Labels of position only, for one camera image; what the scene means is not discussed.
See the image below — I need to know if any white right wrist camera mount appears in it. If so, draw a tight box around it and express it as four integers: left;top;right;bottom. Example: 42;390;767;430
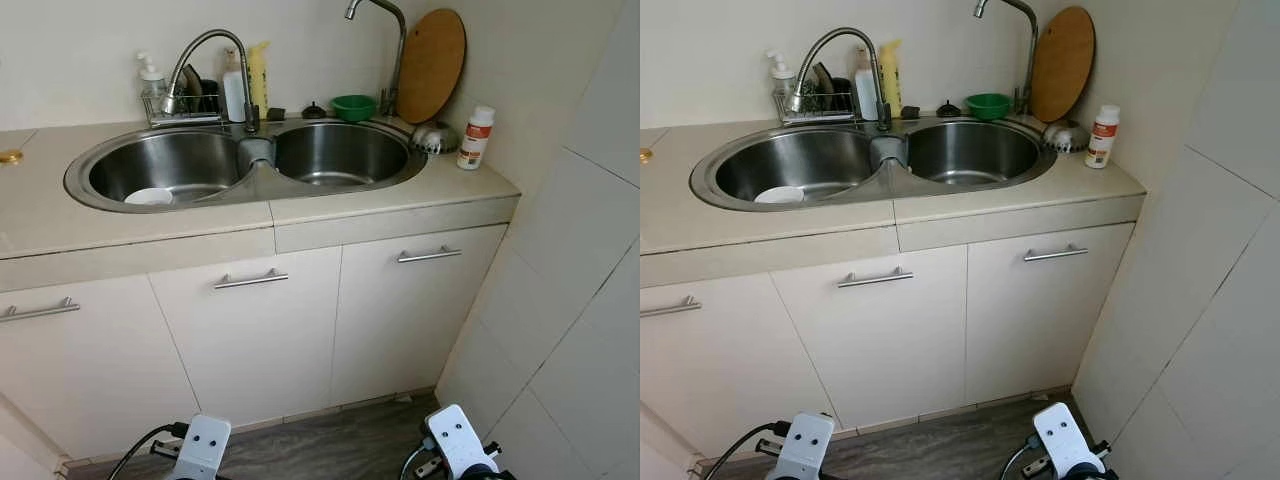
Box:
1032;402;1106;479
425;404;499;479

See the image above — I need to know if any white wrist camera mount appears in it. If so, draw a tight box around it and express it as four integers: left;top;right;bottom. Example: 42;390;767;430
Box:
772;412;836;480
1032;402;1106;479
425;404;499;479
172;414;232;480

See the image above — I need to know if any wire sink caddy rack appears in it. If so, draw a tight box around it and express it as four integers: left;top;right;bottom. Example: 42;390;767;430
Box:
775;90;859;126
143;92;229;128

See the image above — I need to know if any steel mesh strainer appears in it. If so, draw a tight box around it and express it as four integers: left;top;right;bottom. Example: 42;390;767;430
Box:
411;120;460;155
1042;120;1091;154

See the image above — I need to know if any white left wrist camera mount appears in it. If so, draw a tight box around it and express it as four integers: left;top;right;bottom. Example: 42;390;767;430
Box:
772;412;836;480
172;414;232;480

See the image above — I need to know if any round wooden cutting board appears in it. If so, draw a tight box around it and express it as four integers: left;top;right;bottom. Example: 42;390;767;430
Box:
1029;6;1097;124
396;8;468;125

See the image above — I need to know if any silver cabinet bar handle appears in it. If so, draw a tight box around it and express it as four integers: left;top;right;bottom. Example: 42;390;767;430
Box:
1023;243;1090;263
212;268;289;291
397;245;464;264
838;266;914;289
0;297;81;324
640;295;703;319

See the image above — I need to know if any chrome gooseneck sink faucet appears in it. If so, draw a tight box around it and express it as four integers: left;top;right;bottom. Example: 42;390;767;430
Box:
160;28;262;135
785;27;893;133

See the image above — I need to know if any white dish soap bottle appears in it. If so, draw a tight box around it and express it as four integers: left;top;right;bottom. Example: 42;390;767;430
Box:
221;48;248;123
853;47;879;122

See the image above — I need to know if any white bottle orange label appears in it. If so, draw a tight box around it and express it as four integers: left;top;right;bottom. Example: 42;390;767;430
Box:
457;105;496;171
1085;104;1122;170

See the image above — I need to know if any dark dish scrubber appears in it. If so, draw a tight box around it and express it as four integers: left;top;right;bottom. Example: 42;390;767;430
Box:
180;65;223;113
808;63;853;111

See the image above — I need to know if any stainless steel double sink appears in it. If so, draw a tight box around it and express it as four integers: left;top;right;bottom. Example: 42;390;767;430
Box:
689;115;1058;213
63;115;429;214

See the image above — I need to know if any green plastic bowl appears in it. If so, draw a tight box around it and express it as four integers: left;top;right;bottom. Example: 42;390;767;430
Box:
966;93;1012;121
331;95;378;123

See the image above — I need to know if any clear pump soap dispenser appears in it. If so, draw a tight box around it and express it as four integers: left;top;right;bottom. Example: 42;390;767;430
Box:
766;50;797;113
137;52;169;116

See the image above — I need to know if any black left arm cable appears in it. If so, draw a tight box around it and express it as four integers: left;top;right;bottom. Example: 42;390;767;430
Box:
107;423;191;480
705;422;791;480

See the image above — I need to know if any yellow detergent bottle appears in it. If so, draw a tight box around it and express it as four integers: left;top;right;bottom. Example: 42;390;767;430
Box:
878;39;903;116
246;40;271;116

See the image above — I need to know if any tall thin chrome faucet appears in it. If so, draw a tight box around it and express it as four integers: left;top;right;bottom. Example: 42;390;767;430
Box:
974;0;1039;114
344;0;409;116

